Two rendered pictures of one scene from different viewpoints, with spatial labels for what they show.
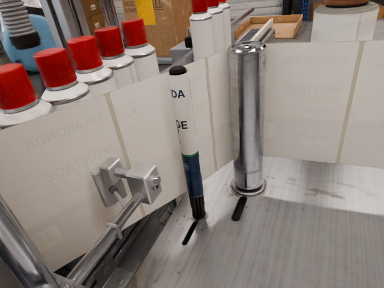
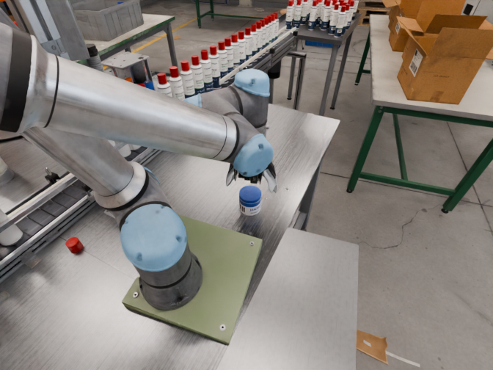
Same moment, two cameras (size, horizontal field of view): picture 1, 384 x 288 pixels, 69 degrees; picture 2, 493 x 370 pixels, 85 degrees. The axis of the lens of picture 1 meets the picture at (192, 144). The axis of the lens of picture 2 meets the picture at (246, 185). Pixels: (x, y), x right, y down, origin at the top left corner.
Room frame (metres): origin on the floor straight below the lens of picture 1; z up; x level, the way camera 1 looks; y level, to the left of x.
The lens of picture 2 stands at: (1.12, 0.57, 1.49)
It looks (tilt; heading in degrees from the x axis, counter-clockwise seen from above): 44 degrees down; 179
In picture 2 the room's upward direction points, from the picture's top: straight up
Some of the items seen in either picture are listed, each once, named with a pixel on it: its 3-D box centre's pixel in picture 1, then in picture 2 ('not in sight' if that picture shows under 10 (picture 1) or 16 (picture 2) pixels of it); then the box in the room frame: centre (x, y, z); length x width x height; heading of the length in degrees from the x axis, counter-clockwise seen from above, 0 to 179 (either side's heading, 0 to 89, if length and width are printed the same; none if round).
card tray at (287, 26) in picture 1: (269, 26); not in sight; (1.37, -0.44, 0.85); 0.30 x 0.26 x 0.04; 152
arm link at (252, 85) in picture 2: not in sight; (250, 98); (0.55, 0.59, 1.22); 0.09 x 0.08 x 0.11; 120
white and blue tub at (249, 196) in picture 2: not in sight; (249, 200); (0.54, 0.59, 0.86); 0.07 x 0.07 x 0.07
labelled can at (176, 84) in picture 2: not in sight; (177, 92); (0.00, 0.30, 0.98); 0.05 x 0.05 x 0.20
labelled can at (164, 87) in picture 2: not in sight; (166, 98); (0.07, 0.27, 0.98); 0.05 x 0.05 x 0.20
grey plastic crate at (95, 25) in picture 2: not in sight; (105, 17); (-1.69, -0.63, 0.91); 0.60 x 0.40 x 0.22; 164
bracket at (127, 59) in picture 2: not in sight; (125, 59); (0.08, 0.15, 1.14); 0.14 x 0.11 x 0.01; 152
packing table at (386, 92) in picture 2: not in sight; (403, 92); (-1.22, 2.07, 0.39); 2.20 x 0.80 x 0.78; 161
